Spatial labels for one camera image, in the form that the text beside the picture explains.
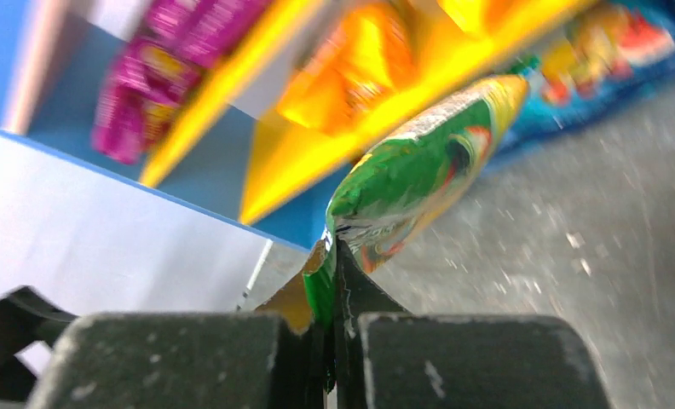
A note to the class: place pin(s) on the blue candy bag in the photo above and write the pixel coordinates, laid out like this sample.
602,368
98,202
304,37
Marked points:
595,63

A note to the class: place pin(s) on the blue pink yellow shelf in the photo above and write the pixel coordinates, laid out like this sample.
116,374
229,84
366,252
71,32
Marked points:
230,154

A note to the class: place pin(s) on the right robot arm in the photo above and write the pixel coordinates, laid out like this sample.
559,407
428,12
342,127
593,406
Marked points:
30,327

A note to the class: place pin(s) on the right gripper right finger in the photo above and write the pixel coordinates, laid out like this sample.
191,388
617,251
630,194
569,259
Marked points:
387,357

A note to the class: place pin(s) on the orange candy bag on shelf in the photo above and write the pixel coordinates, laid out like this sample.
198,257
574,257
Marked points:
366,58

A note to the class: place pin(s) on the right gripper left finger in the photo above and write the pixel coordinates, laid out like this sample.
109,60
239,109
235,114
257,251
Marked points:
248,359

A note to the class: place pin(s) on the green candy bag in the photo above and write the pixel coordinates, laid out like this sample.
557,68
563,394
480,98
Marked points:
409,178

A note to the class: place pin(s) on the purple candy bag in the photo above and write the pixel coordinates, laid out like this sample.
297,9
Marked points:
157,71

